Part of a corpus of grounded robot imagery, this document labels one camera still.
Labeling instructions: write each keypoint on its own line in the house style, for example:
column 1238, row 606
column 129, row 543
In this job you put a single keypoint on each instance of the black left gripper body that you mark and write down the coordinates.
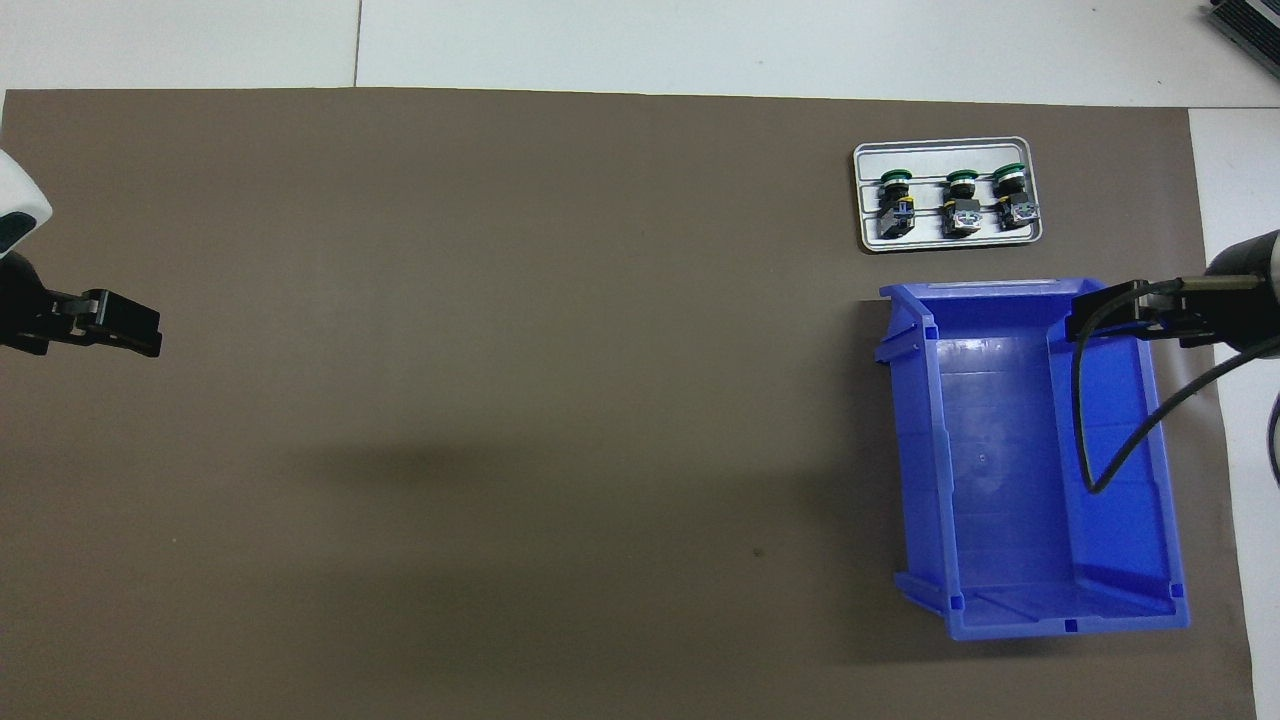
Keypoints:
column 25, row 305

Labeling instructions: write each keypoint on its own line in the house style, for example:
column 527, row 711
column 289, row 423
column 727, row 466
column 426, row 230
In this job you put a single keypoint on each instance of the brown paper table mat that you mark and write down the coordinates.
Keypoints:
column 500, row 400

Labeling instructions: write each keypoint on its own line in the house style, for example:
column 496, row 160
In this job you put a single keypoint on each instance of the grey metal tray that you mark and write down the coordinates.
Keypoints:
column 950, row 152

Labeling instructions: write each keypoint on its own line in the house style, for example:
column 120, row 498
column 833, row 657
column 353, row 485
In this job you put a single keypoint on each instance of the grey finned metal device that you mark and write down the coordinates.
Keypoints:
column 1250, row 22

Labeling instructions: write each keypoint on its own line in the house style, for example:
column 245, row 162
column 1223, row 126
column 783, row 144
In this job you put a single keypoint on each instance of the green push button switch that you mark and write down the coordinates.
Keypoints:
column 962, row 215
column 1015, row 205
column 895, row 215

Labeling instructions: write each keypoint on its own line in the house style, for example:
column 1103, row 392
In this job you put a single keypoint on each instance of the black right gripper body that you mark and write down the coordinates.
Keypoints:
column 1238, row 300

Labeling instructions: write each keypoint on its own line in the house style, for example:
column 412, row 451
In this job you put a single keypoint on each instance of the blue plastic storage bin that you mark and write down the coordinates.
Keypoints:
column 1000, row 480

